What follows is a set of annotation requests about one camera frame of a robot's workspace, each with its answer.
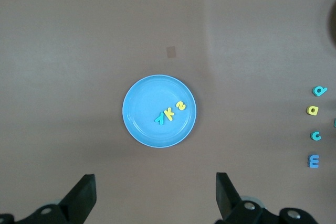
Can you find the blue plate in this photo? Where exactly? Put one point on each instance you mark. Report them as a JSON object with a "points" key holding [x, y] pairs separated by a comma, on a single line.
{"points": [[141, 103]]}

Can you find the teal foam letter c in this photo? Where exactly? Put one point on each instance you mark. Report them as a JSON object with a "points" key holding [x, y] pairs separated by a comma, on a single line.
{"points": [[315, 136]]}

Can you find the yellow foam letter a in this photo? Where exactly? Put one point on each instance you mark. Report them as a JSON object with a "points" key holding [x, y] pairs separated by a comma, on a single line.
{"points": [[312, 110]]}

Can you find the yellow foam letter k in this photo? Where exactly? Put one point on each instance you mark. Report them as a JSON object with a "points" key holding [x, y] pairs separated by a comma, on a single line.
{"points": [[170, 114]]}

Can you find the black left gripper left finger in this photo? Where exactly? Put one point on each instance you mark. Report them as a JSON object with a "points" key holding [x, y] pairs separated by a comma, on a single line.
{"points": [[71, 205]]}

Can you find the teal foam letter a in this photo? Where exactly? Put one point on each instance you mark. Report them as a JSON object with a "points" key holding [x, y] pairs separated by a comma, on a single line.
{"points": [[319, 90]]}

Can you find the teal foam letter y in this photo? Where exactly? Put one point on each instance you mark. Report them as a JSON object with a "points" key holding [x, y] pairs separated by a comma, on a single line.
{"points": [[160, 119]]}

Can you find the brown tape patch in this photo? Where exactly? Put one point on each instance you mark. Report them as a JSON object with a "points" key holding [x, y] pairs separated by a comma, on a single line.
{"points": [[170, 52]]}

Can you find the yellow foam letter s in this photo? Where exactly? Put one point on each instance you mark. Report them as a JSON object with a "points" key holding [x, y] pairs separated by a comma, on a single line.
{"points": [[181, 106]]}

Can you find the blue foam letter m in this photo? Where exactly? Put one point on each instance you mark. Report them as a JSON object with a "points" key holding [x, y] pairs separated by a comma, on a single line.
{"points": [[313, 161]]}

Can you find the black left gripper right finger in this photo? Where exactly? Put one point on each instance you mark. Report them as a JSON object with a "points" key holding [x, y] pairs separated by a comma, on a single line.
{"points": [[236, 208]]}

